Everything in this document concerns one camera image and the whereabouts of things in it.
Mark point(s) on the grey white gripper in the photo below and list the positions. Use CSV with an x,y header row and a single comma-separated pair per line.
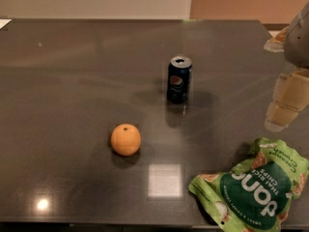
x,y
298,45

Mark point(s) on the dark blue pepsi can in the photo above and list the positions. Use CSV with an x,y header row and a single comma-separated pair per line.
x,y
180,70

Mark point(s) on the green rice chips bag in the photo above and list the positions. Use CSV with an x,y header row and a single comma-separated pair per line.
x,y
256,195

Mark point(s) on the orange fruit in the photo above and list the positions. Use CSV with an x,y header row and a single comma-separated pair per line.
x,y
126,139

